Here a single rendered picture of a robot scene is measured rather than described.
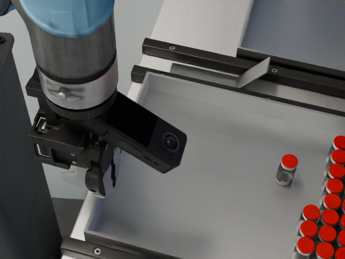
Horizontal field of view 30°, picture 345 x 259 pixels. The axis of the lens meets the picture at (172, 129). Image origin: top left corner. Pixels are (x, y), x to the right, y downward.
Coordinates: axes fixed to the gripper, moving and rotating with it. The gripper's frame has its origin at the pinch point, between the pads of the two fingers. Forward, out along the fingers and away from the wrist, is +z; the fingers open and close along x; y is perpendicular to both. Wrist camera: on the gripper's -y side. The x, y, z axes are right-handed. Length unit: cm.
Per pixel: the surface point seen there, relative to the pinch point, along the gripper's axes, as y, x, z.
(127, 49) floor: 33, -101, 93
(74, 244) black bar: 2.3, 7.2, 2.5
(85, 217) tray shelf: 2.8, 2.4, 4.5
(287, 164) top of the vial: -20.3, -9.3, -0.4
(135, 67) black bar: 3.5, -21.4, 2.6
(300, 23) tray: -18.3, -38.9, 4.4
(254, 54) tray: -12.6, -28.0, 1.7
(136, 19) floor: 34, -114, 93
